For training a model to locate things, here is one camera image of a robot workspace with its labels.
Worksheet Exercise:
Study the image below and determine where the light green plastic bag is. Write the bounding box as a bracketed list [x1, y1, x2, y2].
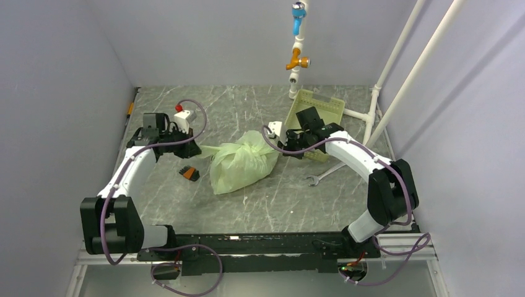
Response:
[198, 131, 279, 195]

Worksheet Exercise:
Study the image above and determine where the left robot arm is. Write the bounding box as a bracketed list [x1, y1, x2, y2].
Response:
[80, 110, 201, 260]

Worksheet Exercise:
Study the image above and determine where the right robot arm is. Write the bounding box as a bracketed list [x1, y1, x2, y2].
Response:
[267, 107, 419, 257]

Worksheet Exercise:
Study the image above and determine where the orange black hex key set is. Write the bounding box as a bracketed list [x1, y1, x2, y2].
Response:
[179, 165, 200, 182]

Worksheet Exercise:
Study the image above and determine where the silver wrench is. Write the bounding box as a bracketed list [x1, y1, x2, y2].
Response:
[305, 162, 346, 187]

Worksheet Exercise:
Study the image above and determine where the pale yellow plastic basket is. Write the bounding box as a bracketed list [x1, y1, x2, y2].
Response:
[279, 89, 345, 147]

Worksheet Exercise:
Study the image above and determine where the orange tap valve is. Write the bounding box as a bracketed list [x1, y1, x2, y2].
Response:
[285, 48, 311, 71]

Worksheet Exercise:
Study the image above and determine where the blue tap valve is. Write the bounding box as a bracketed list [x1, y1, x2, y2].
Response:
[292, 1, 307, 36]

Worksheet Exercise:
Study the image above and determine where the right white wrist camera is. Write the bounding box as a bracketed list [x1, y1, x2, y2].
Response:
[267, 121, 285, 142]

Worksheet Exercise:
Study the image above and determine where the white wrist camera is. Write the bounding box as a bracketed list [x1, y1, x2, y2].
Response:
[173, 104, 196, 134]
[267, 121, 285, 142]

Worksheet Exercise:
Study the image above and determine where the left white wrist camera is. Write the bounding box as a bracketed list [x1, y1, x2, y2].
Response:
[173, 104, 196, 134]

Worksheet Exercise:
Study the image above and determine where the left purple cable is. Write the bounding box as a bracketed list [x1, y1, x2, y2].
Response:
[99, 99, 224, 297]

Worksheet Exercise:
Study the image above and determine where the purple cable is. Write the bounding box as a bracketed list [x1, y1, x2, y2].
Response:
[99, 99, 224, 297]
[261, 124, 432, 287]

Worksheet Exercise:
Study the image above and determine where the orange handled tool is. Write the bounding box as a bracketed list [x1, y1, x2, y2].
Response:
[126, 87, 141, 121]

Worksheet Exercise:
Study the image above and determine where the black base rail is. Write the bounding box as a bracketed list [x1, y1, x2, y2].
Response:
[137, 231, 381, 276]

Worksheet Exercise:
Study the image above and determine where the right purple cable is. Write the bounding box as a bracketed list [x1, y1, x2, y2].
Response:
[261, 124, 432, 287]

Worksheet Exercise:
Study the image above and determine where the white pvc pipe frame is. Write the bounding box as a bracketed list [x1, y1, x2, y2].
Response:
[290, 1, 466, 121]

